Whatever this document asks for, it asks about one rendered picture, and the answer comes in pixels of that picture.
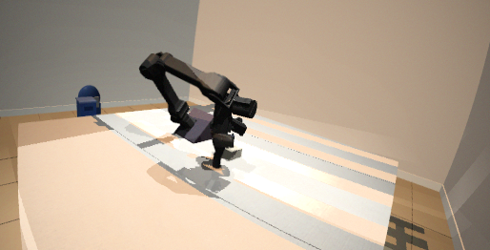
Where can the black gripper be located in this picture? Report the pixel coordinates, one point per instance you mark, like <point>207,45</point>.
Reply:
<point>220,137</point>

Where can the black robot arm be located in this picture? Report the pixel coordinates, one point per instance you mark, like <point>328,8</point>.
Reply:
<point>213,85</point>

